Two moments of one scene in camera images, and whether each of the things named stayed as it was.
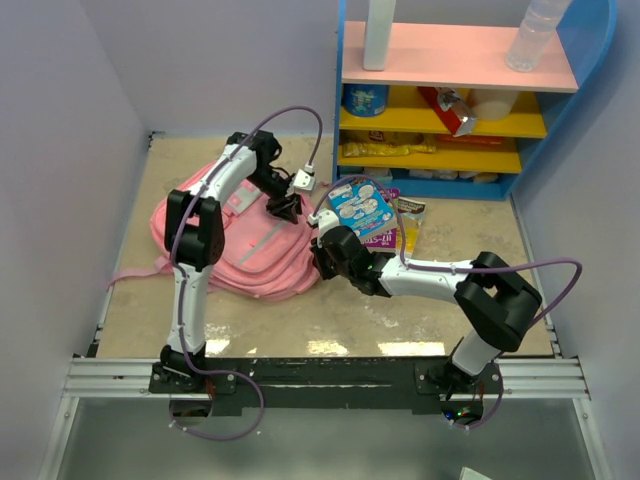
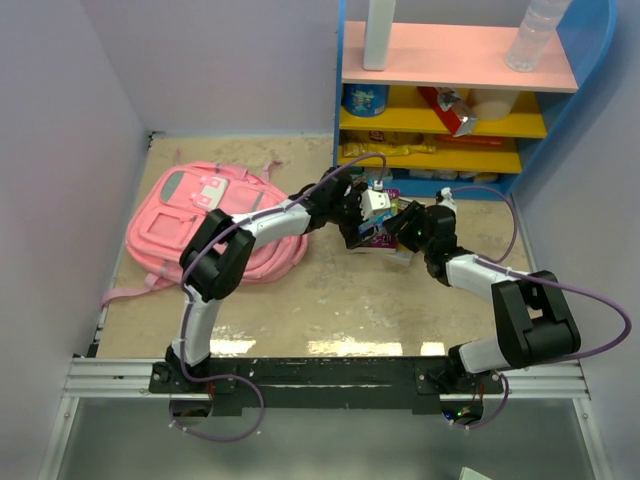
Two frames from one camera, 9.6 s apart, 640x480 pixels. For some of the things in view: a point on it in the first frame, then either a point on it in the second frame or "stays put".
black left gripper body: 275,187 -> 347,216
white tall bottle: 378,34 stays put
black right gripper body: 326,267 -> 412,234
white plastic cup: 492,104 stays put
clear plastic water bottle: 539,22 stays put
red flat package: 475,142 stays put
